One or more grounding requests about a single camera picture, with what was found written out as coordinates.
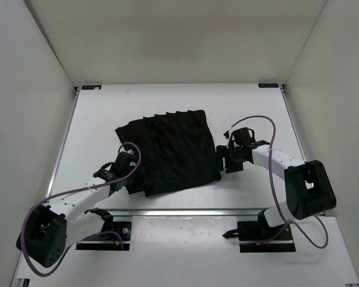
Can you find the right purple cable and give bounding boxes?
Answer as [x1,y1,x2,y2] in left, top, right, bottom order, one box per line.
[224,115,328,249]

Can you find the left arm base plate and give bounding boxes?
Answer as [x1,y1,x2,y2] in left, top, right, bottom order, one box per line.
[75,220,132,251]

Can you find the right blue corner label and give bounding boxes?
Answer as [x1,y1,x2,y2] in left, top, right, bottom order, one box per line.
[258,83,279,88]

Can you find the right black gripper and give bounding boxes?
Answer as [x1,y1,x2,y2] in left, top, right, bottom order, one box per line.
[214,145,247,173]

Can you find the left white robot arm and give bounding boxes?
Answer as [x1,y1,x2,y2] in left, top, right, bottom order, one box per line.
[16,142,142,268]

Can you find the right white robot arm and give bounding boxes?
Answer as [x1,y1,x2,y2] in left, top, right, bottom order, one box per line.
[216,127,337,240]

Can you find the black pleated skirt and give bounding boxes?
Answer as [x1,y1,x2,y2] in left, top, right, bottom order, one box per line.
[115,110,221,197]

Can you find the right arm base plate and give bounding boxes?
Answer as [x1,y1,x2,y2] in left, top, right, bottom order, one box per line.
[223,221,296,253]

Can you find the blue corner label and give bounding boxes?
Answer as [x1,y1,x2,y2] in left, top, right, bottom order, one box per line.
[258,83,279,88]
[81,85,102,90]

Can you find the aluminium table front rail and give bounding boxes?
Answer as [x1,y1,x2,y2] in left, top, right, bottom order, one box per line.
[108,209,261,217]

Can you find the left blue corner label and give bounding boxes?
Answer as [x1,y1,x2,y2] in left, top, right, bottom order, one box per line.
[81,85,102,90]

